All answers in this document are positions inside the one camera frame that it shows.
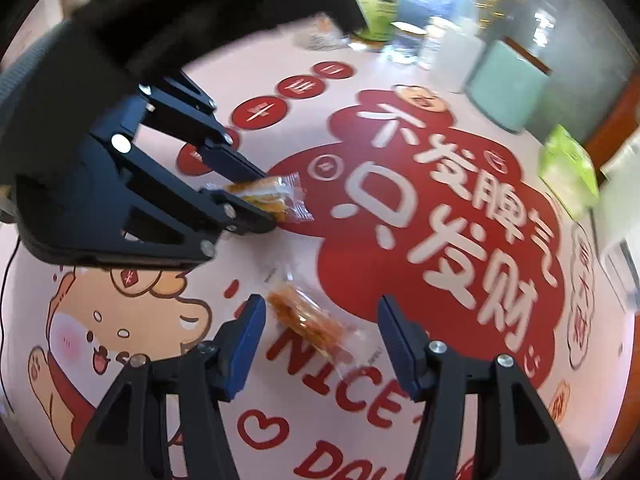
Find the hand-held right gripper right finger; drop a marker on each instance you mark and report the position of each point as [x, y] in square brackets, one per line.
[400, 352]

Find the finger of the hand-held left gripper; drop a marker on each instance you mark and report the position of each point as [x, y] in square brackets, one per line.
[210, 205]
[200, 125]

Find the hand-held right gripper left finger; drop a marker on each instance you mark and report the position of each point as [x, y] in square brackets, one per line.
[247, 347]

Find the orange snack stick packet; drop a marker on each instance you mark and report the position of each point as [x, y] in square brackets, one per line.
[270, 197]
[310, 320]

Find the printed table mat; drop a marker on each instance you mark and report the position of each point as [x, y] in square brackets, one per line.
[450, 310]

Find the clear glass cups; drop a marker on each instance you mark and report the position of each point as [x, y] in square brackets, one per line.
[322, 32]

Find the glass jar with green contents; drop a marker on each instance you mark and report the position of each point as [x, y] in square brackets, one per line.
[377, 12]

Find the green tissue pack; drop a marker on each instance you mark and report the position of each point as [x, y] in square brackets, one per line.
[567, 170]

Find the white desktop organizer cabinet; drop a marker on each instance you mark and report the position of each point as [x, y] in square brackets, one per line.
[622, 220]

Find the mint green canister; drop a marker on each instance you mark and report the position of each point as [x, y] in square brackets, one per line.
[505, 85]

